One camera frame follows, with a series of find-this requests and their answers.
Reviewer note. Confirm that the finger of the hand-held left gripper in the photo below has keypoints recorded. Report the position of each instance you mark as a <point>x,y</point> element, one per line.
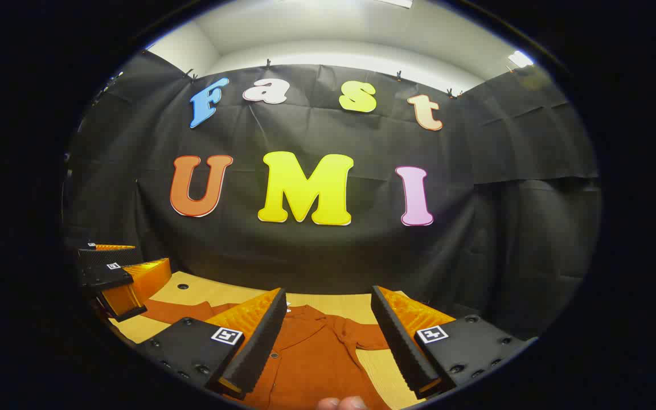
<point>140,285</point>
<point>111,257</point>

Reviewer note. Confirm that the white ceiling light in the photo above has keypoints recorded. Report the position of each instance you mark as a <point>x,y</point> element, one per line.
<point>520,58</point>
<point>396,2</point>

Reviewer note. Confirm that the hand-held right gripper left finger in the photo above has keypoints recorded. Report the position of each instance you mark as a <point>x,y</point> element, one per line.
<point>259,347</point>

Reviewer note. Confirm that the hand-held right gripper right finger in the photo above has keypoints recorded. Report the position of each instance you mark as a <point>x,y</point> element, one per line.
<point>399,347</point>

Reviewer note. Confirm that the black backdrop cloth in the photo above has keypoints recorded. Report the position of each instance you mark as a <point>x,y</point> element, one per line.
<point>316,256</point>

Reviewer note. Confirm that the orange button-up garment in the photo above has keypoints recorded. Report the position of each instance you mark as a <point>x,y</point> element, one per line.
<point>311,359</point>

